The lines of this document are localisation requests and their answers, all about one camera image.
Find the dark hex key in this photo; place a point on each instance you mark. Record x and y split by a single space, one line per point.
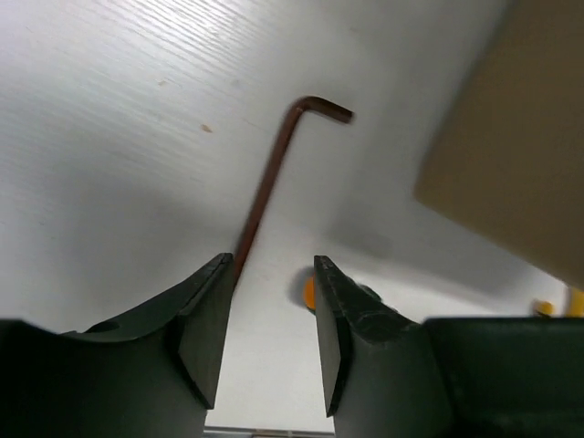
323 107

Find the green stubby screwdriver left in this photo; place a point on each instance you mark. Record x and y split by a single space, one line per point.
358 292

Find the tan plastic toolbox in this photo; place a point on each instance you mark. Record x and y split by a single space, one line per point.
508 161

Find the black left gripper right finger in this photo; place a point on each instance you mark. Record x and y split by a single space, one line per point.
385 375

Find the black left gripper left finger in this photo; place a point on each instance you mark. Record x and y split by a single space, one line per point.
151 371

